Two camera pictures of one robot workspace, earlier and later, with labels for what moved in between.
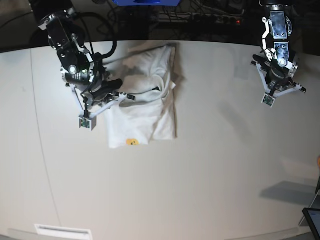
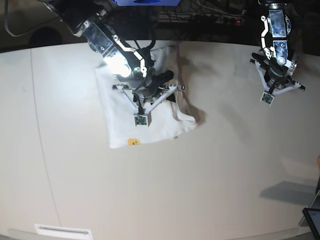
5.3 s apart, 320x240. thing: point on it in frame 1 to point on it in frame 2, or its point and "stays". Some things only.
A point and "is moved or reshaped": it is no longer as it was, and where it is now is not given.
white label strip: [79, 233] stays
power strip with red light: [218, 19] stays
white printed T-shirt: [149, 72] is moved or reshaped
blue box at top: [146, 2] stays
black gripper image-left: [105, 92] to [150, 90]
